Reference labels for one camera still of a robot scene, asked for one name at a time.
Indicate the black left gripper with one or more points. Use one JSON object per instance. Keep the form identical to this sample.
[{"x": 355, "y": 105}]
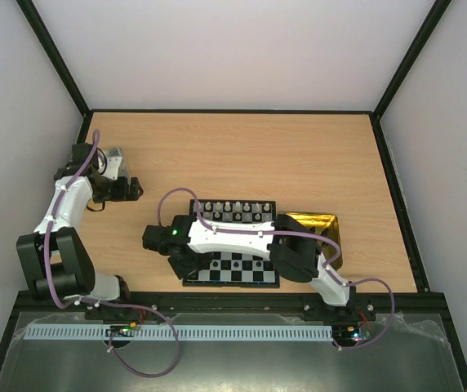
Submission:
[{"x": 122, "y": 196}]

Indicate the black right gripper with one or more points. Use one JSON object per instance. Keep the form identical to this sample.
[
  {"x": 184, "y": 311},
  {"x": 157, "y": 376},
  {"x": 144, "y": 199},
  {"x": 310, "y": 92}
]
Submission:
[{"x": 150, "y": 238}]

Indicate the dark floral metal tin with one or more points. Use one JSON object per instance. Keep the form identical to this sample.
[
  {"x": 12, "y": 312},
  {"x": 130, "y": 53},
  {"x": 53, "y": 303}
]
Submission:
[{"x": 326, "y": 225}]

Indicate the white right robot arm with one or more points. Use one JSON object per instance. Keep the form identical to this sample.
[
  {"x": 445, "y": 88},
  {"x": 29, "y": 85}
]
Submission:
[{"x": 297, "y": 254}]

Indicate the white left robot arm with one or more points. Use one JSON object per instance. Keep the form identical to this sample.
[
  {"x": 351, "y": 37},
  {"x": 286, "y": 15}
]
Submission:
[{"x": 54, "y": 261}]

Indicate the black and white chessboard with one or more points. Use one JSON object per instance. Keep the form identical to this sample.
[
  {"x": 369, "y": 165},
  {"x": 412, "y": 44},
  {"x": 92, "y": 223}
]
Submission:
[{"x": 233, "y": 269}]

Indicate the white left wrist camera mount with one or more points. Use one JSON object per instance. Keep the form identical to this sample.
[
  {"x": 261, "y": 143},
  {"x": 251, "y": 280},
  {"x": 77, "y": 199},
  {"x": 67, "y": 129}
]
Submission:
[{"x": 112, "y": 163}]

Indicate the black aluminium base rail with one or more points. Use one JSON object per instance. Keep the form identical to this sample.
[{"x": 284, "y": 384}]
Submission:
[{"x": 307, "y": 306}]

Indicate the white slotted cable duct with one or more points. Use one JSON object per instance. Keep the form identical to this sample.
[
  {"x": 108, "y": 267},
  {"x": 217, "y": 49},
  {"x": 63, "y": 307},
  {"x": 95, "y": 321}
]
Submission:
[{"x": 92, "y": 332}]

